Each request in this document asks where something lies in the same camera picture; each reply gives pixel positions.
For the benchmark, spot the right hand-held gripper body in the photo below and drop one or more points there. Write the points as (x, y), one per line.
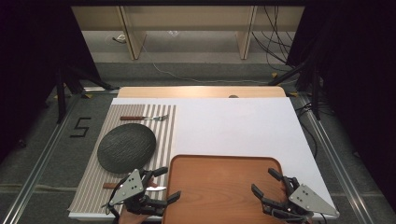
(306, 199)

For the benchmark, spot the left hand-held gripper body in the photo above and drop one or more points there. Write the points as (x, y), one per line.
(129, 186)

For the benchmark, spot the person's left hand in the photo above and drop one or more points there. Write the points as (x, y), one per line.
(130, 218)

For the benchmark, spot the striped placemat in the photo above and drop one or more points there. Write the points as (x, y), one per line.
(93, 186)

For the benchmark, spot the black round plate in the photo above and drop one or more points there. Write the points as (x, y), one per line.
(126, 147)

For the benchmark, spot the brown wooden tray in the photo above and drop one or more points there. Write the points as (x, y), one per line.
(218, 186)

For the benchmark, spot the white table board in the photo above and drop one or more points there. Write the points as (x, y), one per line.
(233, 124)

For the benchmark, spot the light wooden table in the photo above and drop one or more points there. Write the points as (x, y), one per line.
(186, 92)

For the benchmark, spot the black tripod stand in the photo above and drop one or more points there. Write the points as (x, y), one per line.
(315, 93)
(60, 93)

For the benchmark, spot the black curtain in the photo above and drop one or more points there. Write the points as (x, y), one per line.
(358, 77)
(31, 62)

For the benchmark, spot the beige wooden shelf unit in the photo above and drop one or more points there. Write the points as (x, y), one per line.
(186, 17)

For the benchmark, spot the metal floor rail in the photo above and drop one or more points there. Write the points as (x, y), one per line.
(336, 158)
(37, 168)

